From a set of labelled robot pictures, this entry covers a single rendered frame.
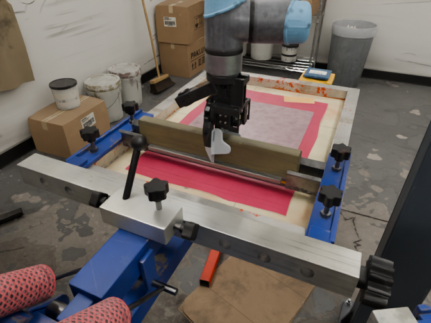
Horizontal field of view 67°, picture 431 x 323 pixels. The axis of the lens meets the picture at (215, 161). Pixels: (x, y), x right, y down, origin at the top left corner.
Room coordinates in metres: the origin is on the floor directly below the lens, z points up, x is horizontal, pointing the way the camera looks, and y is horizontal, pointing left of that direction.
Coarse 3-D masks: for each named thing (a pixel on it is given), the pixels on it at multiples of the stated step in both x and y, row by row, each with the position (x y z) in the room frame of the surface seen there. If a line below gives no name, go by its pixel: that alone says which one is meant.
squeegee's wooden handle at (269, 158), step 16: (144, 128) 0.73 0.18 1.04; (160, 128) 0.71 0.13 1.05; (176, 128) 0.69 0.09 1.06; (192, 128) 0.69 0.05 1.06; (160, 144) 0.71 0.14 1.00; (176, 144) 0.69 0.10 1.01; (192, 144) 0.67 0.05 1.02; (240, 144) 0.62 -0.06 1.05; (256, 144) 0.61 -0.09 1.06; (272, 144) 0.61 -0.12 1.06; (224, 160) 0.64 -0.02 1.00; (240, 160) 0.62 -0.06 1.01; (256, 160) 0.61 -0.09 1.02; (272, 160) 0.59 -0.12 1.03; (288, 160) 0.58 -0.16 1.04
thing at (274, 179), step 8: (152, 144) 0.72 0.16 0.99; (160, 152) 0.70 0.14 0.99; (168, 152) 0.69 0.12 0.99; (176, 152) 0.68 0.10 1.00; (192, 160) 0.66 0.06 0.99; (200, 160) 0.65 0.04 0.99; (208, 160) 0.65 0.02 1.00; (224, 168) 0.62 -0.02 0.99; (232, 168) 0.62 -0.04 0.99; (240, 168) 0.62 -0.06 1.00; (256, 176) 0.59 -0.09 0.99; (264, 176) 0.58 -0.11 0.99; (272, 176) 0.58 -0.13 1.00
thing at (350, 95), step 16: (192, 80) 1.18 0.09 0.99; (256, 80) 1.22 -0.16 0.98; (272, 80) 1.19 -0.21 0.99; (288, 80) 1.18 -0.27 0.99; (176, 96) 1.04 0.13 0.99; (336, 96) 1.09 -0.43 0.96; (352, 96) 1.04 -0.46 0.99; (160, 112) 0.92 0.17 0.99; (352, 112) 0.91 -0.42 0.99; (112, 160) 0.70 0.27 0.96; (112, 176) 0.59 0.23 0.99; (176, 192) 0.53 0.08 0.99; (224, 208) 0.48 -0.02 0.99; (272, 224) 0.44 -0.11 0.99; (288, 224) 0.44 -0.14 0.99
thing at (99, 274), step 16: (112, 240) 0.36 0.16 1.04; (128, 240) 0.36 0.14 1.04; (144, 240) 0.36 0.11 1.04; (96, 256) 0.32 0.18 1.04; (112, 256) 0.32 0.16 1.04; (128, 256) 0.32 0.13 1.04; (80, 272) 0.30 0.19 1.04; (96, 272) 0.30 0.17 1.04; (112, 272) 0.30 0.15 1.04; (128, 272) 0.31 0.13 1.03; (80, 288) 0.27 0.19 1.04; (96, 288) 0.27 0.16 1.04; (112, 288) 0.27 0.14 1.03; (128, 288) 0.30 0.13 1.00
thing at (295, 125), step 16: (272, 96) 1.12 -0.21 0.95; (272, 112) 0.98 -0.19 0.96; (288, 112) 0.98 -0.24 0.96; (304, 112) 0.98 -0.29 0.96; (320, 112) 0.99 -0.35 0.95; (256, 128) 0.88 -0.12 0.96; (272, 128) 0.88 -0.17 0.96; (288, 128) 0.88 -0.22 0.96; (304, 128) 0.88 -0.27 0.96; (288, 144) 0.78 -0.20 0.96; (304, 144) 0.78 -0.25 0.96; (224, 176) 0.64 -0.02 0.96; (240, 176) 0.64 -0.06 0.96; (208, 192) 0.58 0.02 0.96; (224, 192) 0.58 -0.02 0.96; (240, 192) 0.58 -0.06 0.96; (256, 192) 0.58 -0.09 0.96; (272, 192) 0.58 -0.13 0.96; (288, 192) 0.58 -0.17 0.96; (272, 208) 0.52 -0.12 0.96
